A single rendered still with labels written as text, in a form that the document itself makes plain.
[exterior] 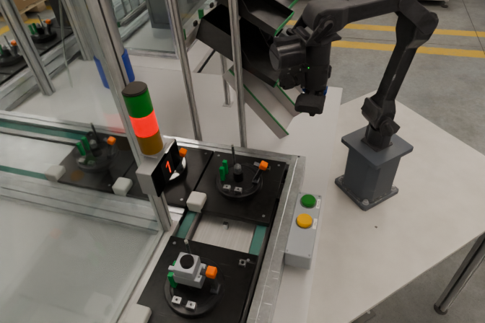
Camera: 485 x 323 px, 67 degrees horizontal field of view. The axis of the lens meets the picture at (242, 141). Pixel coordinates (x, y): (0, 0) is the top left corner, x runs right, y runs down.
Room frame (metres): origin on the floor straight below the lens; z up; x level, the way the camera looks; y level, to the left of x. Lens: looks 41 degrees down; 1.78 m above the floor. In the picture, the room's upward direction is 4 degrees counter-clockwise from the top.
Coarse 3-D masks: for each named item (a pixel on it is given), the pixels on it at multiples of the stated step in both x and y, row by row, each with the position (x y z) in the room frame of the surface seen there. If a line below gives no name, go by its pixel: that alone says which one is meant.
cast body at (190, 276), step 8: (184, 256) 0.43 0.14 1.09; (192, 256) 0.43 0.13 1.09; (176, 264) 0.42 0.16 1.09; (184, 264) 0.41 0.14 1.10; (192, 264) 0.41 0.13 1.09; (200, 264) 0.43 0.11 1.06; (176, 272) 0.40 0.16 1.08; (184, 272) 0.40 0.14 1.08; (192, 272) 0.39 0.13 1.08; (176, 280) 0.40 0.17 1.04; (184, 280) 0.40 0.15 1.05; (192, 280) 0.39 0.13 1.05; (200, 280) 0.39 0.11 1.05
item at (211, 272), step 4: (208, 268) 0.41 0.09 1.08; (212, 268) 0.40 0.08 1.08; (216, 268) 0.40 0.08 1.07; (200, 272) 0.41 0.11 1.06; (204, 272) 0.41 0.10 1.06; (208, 272) 0.40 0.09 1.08; (212, 272) 0.40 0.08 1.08; (216, 272) 0.40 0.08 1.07; (208, 276) 0.39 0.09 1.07; (212, 276) 0.39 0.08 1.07; (216, 276) 0.40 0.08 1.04; (212, 280) 0.39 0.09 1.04; (216, 280) 0.40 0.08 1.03; (212, 284) 0.39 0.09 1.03; (216, 284) 0.40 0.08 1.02; (212, 288) 0.40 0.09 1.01; (216, 288) 0.39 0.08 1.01
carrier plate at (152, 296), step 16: (176, 240) 0.55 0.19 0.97; (192, 240) 0.55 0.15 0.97; (160, 256) 0.51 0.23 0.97; (176, 256) 0.51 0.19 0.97; (208, 256) 0.50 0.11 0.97; (224, 256) 0.50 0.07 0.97; (240, 256) 0.49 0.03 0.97; (256, 256) 0.49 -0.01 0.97; (160, 272) 0.47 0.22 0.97; (224, 272) 0.45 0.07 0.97; (240, 272) 0.45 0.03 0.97; (144, 288) 0.43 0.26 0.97; (160, 288) 0.42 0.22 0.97; (240, 288) 0.41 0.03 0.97; (144, 304) 0.39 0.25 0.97; (160, 304) 0.39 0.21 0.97; (224, 304) 0.37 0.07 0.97; (240, 304) 0.37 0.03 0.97; (160, 320) 0.35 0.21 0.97; (176, 320) 0.35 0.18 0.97; (192, 320) 0.34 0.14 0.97; (208, 320) 0.34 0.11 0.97; (224, 320) 0.34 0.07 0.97; (240, 320) 0.34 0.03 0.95
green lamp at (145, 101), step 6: (138, 96) 0.58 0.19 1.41; (144, 96) 0.58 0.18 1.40; (126, 102) 0.58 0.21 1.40; (132, 102) 0.57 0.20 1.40; (138, 102) 0.57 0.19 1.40; (144, 102) 0.58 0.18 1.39; (150, 102) 0.59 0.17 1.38; (126, 108) 0.59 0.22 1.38; (132, 108) 0.57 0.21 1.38; (138, 108) 0.57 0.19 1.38; (144, 108) 0.58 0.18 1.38; (150, 108) 0.59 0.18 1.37; (132, 114) 0.58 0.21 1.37; (138, 114) 0.57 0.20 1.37; (144, 114) 0.58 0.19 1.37
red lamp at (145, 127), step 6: (150, 114) 0.59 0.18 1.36; (132, 120) 0.58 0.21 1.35; (138, 120) 0.57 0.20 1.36; (144, 120) 0.57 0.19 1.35; (150, 120) 0.58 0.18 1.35; (156, 120) 0.60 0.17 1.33; (138, 126) 0.57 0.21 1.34; (144, 126) 0.57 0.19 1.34; (150, 126) 0.58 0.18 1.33; (156, 126) 0.59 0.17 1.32; (138, 132) 0.58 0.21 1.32; (144, 132) 0.57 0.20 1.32; (150, 132) 0.58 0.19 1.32; (156, 132) 0.59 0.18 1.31
